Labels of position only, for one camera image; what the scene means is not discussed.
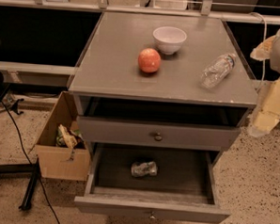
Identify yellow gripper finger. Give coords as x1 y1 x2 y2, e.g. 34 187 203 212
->
247 78 280 137
250 35 275 61

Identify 7up soda can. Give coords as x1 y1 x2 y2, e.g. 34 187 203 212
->
132 162 158 178

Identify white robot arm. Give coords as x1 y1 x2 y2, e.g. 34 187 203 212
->
248 29 280 137

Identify brass upper drawer knob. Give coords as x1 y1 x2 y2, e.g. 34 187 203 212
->
154 133 163 141

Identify grey wooden drawer cabinet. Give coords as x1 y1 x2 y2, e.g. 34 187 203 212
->
65 8 262 155

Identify open grey lower drawer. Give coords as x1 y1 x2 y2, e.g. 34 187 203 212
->
75 144 230 224

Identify closed grey upper drawer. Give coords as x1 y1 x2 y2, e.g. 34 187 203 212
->
77 117 240 151

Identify metal lower drawer knob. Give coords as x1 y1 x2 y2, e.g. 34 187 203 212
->
149 212 156 219

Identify clear plastic water bottle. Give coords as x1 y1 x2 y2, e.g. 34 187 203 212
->
200 53 236 89

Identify white ceramic bowl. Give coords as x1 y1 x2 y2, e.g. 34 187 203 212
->
152 26 187 56

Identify red apple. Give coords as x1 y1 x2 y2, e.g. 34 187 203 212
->
138 48 161 73

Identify snack bags in box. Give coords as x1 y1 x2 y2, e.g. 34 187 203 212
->
55 125 85 149

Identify brown cardboard box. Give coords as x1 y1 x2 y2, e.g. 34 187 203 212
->
35 92 90 181

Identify black floor stand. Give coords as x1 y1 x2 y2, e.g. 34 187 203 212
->
0 154 42 212

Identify grey metal rail frame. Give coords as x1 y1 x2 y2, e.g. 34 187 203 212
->
0 0 280 100

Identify black floor cable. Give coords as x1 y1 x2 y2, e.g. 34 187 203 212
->
0 91 70 224

